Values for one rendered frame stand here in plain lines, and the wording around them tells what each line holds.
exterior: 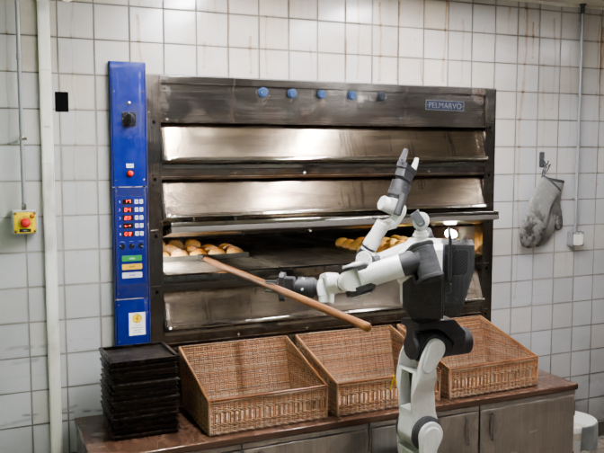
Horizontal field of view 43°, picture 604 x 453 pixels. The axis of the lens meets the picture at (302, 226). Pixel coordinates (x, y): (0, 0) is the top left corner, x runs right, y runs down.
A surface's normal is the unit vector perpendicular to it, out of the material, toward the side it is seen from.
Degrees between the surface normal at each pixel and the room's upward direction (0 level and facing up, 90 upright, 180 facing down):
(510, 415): 90
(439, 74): 90
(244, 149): 70
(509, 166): 90
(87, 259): 90
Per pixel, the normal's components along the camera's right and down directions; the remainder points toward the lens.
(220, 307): 0.38, -0.26
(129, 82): 0.40, 0.09
